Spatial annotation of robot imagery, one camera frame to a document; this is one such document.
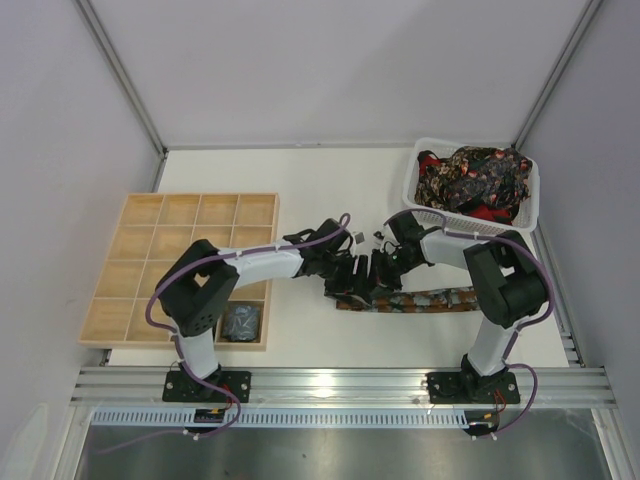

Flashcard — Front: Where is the orange grey patterned tie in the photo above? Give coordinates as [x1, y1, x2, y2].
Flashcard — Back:
[336, 287, 480, 314]

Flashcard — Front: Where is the rolled grey leaf-pattern tie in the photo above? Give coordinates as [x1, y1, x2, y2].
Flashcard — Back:
[221, 305, 260, 343]

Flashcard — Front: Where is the wooden grid organizer tray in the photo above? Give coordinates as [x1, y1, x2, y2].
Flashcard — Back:
[79, 193, 279, 349]

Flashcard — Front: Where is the slotted grey cable duct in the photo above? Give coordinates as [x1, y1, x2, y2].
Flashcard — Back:
[91, 407, 469, 429]

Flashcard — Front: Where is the aluminium frame rail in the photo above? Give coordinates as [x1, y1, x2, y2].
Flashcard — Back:
[71, 366, 617, 409]

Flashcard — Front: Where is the white plastic basket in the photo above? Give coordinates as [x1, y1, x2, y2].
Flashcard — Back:
[401, 138, 540, 235]

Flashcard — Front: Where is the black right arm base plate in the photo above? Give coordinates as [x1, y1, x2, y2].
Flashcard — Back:
[426, 370, 521, 405]

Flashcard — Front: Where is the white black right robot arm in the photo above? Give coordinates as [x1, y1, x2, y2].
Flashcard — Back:
[369, 228, 555, 379]

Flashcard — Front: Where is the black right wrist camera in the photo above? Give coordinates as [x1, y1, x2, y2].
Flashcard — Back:
[384, 212, 426, 246]

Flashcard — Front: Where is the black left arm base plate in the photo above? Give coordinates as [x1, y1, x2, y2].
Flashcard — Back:
[162, 370, 252, 403]

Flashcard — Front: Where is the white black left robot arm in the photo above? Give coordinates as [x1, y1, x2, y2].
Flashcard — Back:
[145, 213, 371, 386]

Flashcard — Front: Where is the pile of dark floral ties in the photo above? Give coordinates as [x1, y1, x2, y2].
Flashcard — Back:
[414, 146, 533, 225]

